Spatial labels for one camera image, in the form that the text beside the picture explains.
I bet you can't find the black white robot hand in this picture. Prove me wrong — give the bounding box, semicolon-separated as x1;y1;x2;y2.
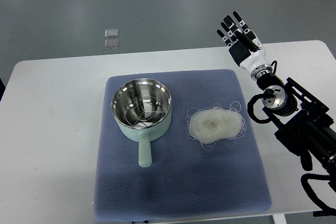
217;11;272;76

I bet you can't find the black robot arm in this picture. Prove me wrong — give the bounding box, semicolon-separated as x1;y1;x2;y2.
247;61;335;179

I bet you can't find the white vermicelli nest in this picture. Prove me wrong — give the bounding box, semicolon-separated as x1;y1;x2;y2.
186;101;246;151

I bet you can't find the mint green pot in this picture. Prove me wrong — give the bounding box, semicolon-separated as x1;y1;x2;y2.
111;78;172;168

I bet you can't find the blue grey mat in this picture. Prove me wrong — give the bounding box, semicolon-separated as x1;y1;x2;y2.
94;70;271;222

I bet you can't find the white table leg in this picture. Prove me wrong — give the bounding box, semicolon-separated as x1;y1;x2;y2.
272;214;287;224

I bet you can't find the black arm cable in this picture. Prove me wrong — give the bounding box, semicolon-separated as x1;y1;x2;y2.
300;173;336;217

